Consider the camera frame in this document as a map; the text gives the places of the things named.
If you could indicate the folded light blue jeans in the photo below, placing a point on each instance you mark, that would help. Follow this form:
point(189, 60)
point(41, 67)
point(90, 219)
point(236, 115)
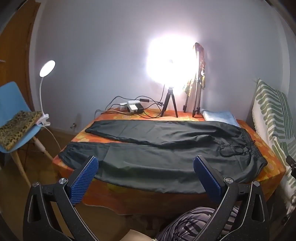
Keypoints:
point(220, 116)

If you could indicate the orange floral bed sheet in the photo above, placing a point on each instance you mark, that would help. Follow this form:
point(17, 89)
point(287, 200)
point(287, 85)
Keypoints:
point(127, 201)

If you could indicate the dark green pants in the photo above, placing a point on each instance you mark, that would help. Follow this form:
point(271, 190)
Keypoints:
point(158, 155)

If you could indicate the blue plastic chair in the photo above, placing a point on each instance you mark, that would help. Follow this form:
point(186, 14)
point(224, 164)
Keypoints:
point(12, 102)

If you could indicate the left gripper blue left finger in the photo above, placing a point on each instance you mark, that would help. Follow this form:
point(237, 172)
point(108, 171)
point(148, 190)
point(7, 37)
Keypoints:
point(40, 222)

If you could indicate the white power strip with plugs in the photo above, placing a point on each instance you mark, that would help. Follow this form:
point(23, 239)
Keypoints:
point(132, 106)

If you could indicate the brown wooden door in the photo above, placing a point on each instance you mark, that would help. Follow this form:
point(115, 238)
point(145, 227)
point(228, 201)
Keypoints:
point(15, 46)

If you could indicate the folded grey tripod stand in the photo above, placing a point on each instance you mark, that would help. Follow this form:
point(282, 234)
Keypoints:
point(197, 84)

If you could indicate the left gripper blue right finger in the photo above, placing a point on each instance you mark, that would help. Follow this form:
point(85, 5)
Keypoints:
point(252, 220)

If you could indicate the white clip desk lamp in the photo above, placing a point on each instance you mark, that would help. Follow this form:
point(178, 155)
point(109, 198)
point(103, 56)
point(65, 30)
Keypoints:
point(45, 121)

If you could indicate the bright ring light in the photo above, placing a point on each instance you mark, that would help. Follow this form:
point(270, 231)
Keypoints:
point(171, 59)

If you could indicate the green white patterned blanket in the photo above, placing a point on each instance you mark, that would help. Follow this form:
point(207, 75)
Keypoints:
point(273, 123)

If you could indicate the leopard print cushion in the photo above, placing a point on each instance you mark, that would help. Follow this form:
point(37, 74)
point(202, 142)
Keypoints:
point(17, 127)

